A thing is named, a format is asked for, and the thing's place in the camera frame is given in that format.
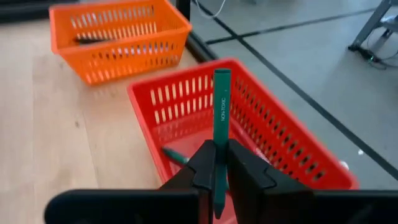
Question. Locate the green crayon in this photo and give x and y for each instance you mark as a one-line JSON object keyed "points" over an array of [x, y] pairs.
{"points": [[174, 155], [221, 102]]}

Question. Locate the white paper scrap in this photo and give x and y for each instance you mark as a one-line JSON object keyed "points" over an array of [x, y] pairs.
{"points": [[360, 152], [343, 165]]}

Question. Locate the grey metal stand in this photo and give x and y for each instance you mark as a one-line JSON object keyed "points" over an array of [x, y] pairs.
{"points": [[370, 25]]}

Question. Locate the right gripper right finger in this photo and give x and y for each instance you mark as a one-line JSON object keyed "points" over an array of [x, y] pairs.
{"points": [[258, 193]]}

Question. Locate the orange plastic bin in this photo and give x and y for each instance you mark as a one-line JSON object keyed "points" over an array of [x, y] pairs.
{"points": [[66, 59]]}

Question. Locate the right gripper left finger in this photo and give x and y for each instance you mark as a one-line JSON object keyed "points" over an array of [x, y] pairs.
{"points": [[202, 174]]}

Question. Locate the red plastic bin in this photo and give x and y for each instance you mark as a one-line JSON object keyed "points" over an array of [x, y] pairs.
{"points": [[186, 141]]}

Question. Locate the grey pen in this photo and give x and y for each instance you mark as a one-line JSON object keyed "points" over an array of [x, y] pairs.
{"points": [[90, 40]]}

